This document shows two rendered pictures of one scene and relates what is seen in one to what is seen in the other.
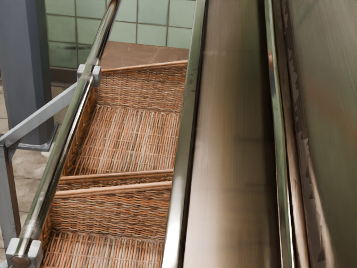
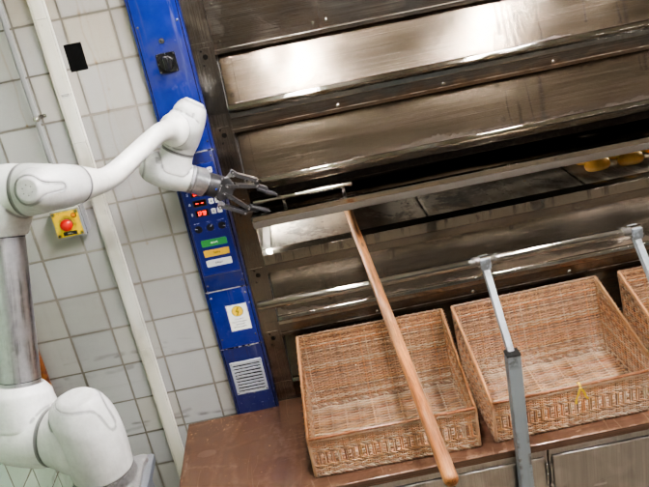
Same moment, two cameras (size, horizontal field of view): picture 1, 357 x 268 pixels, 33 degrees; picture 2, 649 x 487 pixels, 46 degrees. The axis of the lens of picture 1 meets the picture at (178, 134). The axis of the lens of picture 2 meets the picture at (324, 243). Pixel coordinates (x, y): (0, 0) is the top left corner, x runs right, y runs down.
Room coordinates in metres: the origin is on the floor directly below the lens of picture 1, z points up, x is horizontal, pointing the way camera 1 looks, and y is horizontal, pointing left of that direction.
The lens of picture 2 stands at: (1.59, 2.32, 2.17)
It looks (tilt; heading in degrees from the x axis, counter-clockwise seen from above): 22 degrees down; 268
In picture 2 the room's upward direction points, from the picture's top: 11 degrees counter-clockwise
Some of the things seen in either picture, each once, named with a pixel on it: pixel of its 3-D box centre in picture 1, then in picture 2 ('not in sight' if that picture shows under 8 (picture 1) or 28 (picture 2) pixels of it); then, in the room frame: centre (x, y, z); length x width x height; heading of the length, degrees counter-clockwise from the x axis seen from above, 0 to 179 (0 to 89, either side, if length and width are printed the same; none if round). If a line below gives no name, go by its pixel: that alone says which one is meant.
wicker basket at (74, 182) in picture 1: (149, 131); (381, 386); (1.42, 0.09, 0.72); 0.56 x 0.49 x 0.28; 177
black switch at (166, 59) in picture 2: not in sight; (164, 56); (1.88, -0.14, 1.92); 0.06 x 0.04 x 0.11; 178
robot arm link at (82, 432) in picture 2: not in sight; (86, 432); (2.20, 0.69, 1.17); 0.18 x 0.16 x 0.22; 158
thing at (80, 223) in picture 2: not in sight; (70, 220); (2.33, -0.16, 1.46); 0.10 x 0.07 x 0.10; 178
